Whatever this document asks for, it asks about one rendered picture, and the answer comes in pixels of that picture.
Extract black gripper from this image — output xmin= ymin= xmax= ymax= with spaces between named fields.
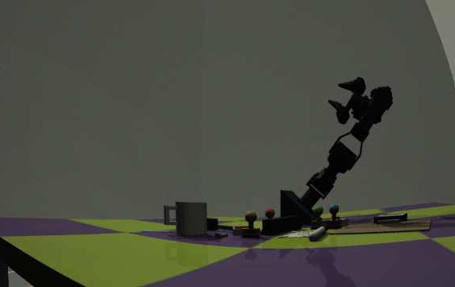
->
xmin=328 ymin=77 xmax=370 ymax=124

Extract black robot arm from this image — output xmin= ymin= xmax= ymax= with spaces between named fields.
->
xmin=297 ymin=86 xmax=393 ymax=211

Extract dark grey mug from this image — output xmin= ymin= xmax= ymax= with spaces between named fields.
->
xmin=164 ymin=202 xmax=207 ymax=236

